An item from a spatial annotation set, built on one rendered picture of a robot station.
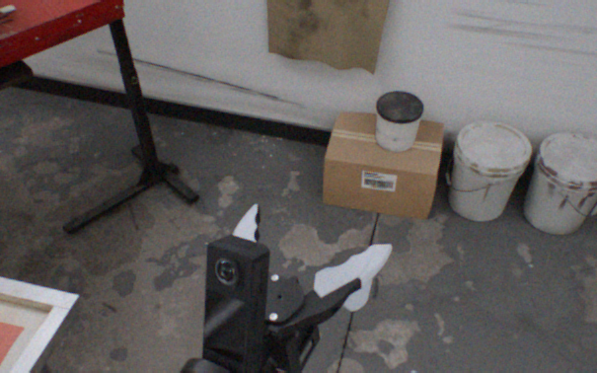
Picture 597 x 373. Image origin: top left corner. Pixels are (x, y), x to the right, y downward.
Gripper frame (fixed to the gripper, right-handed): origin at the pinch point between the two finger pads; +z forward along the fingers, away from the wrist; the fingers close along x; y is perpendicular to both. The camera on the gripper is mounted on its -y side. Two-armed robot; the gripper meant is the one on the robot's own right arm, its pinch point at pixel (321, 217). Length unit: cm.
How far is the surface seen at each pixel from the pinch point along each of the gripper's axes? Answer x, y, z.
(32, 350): -71, 60, -6
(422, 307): -26, 165, 109
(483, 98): -30, 119, 195
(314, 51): -102, 95, 173
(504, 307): 2, 169, 125
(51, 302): -76, 59, 5
